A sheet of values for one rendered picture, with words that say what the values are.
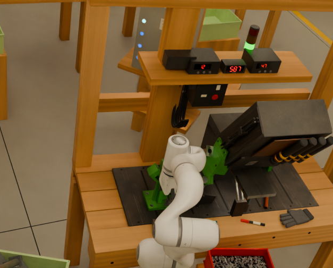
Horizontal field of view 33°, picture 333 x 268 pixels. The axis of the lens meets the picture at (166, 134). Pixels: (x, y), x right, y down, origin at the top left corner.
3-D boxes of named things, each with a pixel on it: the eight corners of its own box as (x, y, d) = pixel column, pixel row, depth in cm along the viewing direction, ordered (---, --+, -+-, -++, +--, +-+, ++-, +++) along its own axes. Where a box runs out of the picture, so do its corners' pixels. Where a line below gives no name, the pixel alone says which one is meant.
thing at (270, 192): (274, 198, 279) (276, 193, 277) (246, 200, 274) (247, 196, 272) (245, 147, 307) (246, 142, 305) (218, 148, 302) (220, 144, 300)
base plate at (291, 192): (318, 208, 311) (319, 205, 310) (129, 228, 276) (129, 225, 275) (285, 158, 342) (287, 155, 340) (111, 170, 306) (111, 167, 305)
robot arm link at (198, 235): (153, 241, 228) (191, 243, 231) (152, 270, 224) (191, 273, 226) (176, 210, 183) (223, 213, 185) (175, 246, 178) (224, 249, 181)
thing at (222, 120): (255, 177, 319) (272, 132, 298) (206, 181, 309) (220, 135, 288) (242, 156, 332) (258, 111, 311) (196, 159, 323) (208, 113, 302)
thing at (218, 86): (222, 106, 289) (229, 82, 280) (191, 107, 284) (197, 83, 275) (214, 92, 298) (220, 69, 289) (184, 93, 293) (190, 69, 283)
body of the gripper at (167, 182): (160, 160, 231) (155, 179, 238) (167, 177, 223) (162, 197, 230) (177, 159, 233) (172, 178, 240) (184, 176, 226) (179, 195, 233)
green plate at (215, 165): (221, 183, 287) (240, 154, 277) (207, 182, 284) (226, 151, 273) (213, 168, 296) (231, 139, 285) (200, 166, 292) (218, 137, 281)
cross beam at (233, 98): (306, 105, 336) (310, 92, 330) (94, 112, 293) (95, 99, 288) (302, 99, 339) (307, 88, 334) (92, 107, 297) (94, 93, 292)
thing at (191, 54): (194, 69, 273) (197, 57, 269) (165, 69, 268) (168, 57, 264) (189, 61, 278) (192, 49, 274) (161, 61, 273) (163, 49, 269)
